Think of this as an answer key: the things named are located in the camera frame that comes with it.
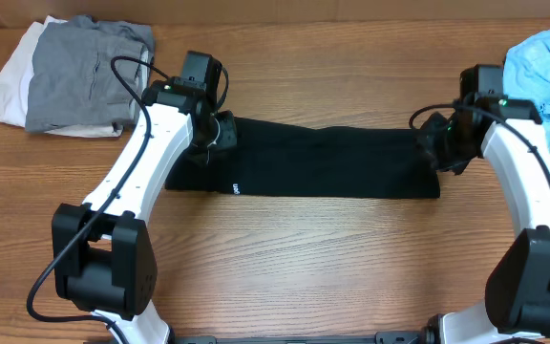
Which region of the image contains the black polo shirt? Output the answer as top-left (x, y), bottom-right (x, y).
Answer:
top-left (165, 118), bottom-right (440, 199)

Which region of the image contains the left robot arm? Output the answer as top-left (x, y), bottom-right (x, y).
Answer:
top-left (27, 51), bottom-right (237, 343)

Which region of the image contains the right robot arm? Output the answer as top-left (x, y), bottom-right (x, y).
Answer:
top-left (413, 64), bottom-right (550, 343)

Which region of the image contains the grey folded garment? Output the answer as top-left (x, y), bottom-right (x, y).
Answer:
top-left (25, 15), bottom-right (156, 133)

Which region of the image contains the white folded garment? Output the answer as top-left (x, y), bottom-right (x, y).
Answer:
top-left (0, 15), bottom-right (124, 139)

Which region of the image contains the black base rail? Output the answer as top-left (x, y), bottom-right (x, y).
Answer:
top-left (169, 332), bottom-right (423, 344)

